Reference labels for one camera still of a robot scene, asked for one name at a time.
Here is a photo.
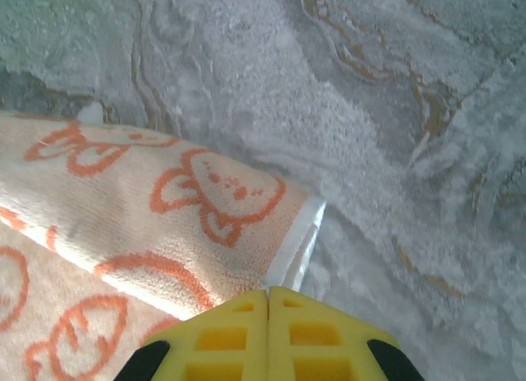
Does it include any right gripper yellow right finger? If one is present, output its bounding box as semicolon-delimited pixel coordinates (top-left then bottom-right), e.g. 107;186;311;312
268;286;425;381

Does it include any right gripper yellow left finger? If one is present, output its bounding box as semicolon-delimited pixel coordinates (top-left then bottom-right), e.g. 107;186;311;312
118;289;270;381

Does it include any cream towel with orange bunnies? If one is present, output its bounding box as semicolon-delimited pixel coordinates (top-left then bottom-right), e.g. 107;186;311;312
0;112;328;381

